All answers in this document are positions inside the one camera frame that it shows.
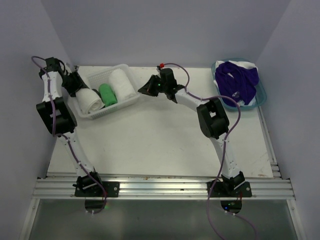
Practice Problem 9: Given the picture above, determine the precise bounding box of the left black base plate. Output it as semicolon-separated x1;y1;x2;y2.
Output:
74;181;120;198

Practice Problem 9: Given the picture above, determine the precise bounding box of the purple cable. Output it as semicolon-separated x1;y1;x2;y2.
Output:
162;62;258;240
31;56;108;215

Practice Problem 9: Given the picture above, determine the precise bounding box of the white plastic basket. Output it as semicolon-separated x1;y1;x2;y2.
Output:
71;64;140;120

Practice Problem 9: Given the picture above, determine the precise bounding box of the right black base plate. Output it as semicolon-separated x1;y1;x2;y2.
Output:
210;179;253;198

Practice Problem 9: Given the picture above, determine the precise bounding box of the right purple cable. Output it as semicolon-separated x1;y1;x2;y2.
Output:
162;62;258;240

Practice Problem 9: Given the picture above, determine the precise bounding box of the purple towel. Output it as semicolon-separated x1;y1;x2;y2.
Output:
215;61;260;106

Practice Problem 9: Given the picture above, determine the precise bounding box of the green rolled towel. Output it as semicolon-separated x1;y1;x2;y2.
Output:
98;83;118;107

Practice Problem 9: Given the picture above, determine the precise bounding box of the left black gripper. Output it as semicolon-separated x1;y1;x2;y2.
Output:
61;70;90;97

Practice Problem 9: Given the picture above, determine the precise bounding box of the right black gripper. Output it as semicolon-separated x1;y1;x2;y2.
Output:
138;75;167;98

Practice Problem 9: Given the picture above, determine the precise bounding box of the white towel pile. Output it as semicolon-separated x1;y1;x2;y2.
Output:
75;88;105;115

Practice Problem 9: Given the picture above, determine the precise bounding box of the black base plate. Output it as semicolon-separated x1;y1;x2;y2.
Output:
74;181;120;198
210;179;253;198

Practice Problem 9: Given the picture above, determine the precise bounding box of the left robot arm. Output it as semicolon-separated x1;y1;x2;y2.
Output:
31;56;107;197

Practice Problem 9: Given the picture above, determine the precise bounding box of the white rolled towel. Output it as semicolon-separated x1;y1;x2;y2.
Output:
109;69;136;102

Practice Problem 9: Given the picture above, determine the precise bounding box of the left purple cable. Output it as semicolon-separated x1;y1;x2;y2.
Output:
31;56;108;215

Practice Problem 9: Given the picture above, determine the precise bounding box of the aluminium mounting rail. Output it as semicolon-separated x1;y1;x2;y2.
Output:
32;175;295;200

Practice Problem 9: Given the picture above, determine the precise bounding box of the teal plastic basin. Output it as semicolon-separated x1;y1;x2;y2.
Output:
211;58;268;112

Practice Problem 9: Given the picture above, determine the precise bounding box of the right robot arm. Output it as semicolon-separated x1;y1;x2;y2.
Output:
138;64;245;197

